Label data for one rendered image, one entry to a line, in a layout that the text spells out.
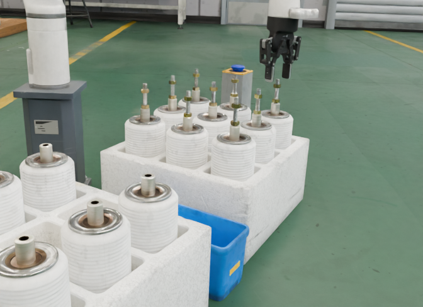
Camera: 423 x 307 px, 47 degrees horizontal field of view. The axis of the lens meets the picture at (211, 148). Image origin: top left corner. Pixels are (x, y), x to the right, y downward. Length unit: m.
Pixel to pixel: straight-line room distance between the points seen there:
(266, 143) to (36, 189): 0.51
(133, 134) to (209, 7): 5.08
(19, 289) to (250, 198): 0.54
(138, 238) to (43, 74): 0.61
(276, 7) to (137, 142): 0.45
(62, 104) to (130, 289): 0.67
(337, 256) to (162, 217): 0.51
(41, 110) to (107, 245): 0.65
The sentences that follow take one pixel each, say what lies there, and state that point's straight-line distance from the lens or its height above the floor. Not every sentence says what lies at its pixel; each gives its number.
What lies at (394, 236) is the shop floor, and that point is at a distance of 1.28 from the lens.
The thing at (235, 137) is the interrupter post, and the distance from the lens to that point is 1.04.
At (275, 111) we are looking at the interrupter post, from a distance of 1.24.
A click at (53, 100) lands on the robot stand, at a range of 1.25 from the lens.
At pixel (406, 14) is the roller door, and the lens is 6.55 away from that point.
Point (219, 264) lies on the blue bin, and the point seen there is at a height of 0.08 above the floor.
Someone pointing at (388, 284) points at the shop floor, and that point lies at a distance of 1.10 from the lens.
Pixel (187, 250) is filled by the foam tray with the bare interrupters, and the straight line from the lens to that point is 0.79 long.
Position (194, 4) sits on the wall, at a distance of 6.16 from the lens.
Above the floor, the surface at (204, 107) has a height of 0.24.
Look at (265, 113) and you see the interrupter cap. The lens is 1.25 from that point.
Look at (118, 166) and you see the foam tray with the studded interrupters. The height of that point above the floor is 0.15.
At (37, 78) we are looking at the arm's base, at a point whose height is 0.33.
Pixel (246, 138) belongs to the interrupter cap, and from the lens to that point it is 1.05.
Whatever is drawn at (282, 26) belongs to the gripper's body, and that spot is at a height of 0.47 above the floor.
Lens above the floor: 0.59
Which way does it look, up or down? 20 degrees down
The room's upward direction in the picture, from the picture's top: 2 degrees clockwise
